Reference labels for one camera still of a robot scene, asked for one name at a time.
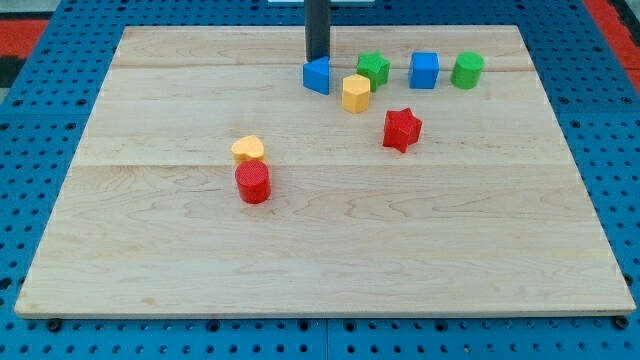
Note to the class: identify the yellow hexagon block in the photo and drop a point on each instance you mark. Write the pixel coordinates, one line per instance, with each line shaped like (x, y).
(355, 93)

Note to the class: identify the red star block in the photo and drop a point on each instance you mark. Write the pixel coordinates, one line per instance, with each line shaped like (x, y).
(401, 129)

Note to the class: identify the green star block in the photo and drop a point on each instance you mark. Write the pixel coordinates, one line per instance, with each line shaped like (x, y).
(374, 67)

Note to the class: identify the red cylinder block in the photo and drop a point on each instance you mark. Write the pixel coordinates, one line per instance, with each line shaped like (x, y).
(253, 181)

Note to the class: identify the yellow heart block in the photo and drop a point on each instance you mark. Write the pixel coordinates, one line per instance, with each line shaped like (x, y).
(248, 148)

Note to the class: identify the light wooden board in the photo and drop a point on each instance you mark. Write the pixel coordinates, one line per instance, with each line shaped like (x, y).
(484, 216)

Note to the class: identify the blue triangle block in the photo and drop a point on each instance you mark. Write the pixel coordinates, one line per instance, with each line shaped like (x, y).
(316, 75)

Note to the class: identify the blue cube block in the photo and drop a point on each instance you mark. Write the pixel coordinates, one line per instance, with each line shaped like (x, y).
(424, 70)

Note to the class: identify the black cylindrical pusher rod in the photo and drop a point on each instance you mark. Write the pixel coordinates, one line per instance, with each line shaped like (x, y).
(317, 29)

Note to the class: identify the green cylinder block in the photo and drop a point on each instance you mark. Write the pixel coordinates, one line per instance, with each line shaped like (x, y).
(467, 70)

